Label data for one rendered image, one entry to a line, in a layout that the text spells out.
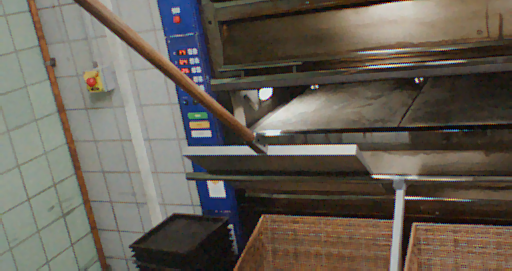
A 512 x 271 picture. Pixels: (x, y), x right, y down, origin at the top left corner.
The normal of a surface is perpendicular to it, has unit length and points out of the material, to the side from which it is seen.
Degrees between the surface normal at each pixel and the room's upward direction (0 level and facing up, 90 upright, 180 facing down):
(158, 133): 90
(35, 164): 90
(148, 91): 90
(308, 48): 69
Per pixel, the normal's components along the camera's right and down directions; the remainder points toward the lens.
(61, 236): 0.89, -0.03
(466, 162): -0.45, -0.03
